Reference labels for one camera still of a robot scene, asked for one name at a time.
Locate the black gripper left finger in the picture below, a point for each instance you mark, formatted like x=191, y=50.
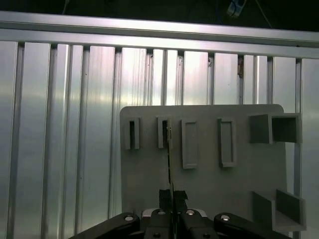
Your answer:
x=164, y=224

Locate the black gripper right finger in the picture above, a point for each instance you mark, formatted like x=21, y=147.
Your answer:
x=184, y=224

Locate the grey plastic parts rack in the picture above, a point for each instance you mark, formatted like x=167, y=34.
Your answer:
x=211, y=179

